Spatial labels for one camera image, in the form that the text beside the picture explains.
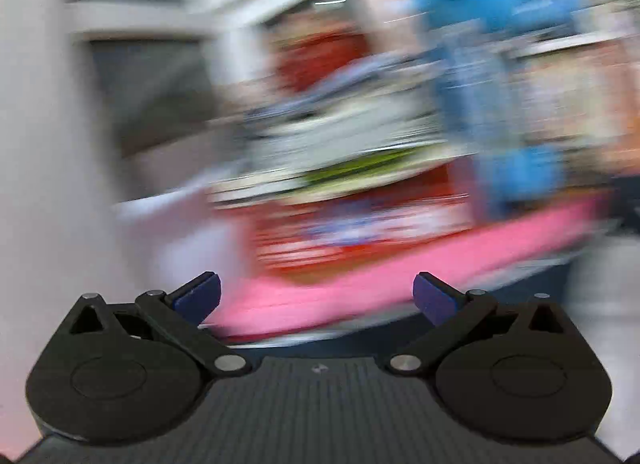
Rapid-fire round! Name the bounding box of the stack of papers and booklets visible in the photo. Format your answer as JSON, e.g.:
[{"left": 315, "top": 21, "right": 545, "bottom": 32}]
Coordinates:
[{"left": 212, "top": 56, "right": 453, "bottom": 207}]

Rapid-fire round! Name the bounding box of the red plastic crate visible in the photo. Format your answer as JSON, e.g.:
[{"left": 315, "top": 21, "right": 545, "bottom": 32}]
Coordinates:
[{"left": 247, "top": 164, "right": 473, "bottom": 282}]

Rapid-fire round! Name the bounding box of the pink printed blanket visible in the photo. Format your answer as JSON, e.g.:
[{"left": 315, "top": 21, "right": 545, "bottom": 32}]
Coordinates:
[{"left": 200, "top": 196, "right": 608, "bottom": 342}]

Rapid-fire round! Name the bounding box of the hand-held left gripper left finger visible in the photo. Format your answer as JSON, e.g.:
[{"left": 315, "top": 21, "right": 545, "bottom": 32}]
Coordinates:
[{"left": 67, "top": 271, "right": 252, "bottom": 378}]

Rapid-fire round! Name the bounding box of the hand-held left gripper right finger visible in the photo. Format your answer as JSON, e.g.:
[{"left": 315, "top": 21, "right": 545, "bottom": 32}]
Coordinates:
[{"left": 386, "top": 270, "right": 569, "bottom": 378}]

